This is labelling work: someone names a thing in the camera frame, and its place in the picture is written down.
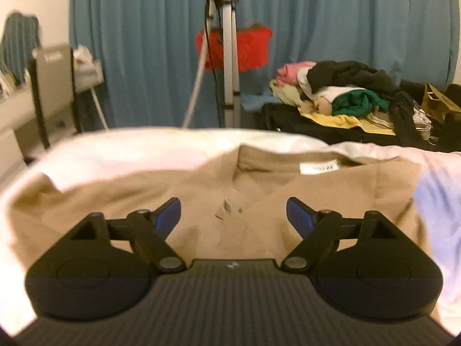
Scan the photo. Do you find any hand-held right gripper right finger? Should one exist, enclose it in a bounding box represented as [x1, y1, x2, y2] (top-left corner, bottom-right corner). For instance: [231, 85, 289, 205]
[280, 197, 397, 274]

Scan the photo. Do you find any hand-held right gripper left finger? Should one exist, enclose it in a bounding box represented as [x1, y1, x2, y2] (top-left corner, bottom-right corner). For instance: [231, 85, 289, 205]
[70, 197, 187, 274]

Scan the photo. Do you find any tan shirt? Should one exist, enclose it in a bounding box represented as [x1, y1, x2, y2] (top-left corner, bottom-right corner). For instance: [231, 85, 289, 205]
[7, 145, 443, 328]

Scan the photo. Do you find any pile of clothes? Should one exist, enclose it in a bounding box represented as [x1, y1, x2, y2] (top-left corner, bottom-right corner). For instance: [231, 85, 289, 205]
[269, 60, 433, 146]

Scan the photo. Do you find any pastel bed sheet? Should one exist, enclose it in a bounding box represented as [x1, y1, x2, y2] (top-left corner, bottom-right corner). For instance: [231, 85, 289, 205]
[0, 126, 461, 336]

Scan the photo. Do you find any white side table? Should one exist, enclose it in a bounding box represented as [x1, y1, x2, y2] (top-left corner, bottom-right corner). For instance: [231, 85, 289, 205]
[74, 61, 109, 130]

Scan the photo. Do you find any garment steamer stand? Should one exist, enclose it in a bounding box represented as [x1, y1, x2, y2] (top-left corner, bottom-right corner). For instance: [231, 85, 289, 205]
[182, 0, 242, 129]

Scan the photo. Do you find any black sofa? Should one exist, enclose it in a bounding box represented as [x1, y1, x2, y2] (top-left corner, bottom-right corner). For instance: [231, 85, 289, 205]
[398, 79, 461, 152]

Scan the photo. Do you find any red bag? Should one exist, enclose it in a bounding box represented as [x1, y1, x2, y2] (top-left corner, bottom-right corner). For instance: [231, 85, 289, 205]
[195, 23, 273, 73]

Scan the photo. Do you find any brown paper bag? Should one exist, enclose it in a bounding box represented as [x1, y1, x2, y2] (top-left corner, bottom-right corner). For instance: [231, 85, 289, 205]
[421, 82, 461, 125]

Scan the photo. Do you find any grey black chair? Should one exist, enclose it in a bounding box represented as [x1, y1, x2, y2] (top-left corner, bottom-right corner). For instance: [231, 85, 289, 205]
[27, 45, 82, 150]

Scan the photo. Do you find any tissue box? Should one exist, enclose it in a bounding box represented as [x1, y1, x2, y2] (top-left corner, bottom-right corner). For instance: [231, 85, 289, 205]
[74, 45, 96, 67]

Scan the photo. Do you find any white dressing table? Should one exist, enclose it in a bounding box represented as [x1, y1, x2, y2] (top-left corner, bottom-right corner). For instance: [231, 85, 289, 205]
[0, 79, 78, 174]

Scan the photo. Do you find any blue curtain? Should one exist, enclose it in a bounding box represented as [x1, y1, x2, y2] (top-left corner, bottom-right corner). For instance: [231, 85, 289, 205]
[70, 0, 460, 128]

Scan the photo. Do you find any wavy framed mirror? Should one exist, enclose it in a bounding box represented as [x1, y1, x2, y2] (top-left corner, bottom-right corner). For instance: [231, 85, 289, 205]
[0, 12, 40, 74]

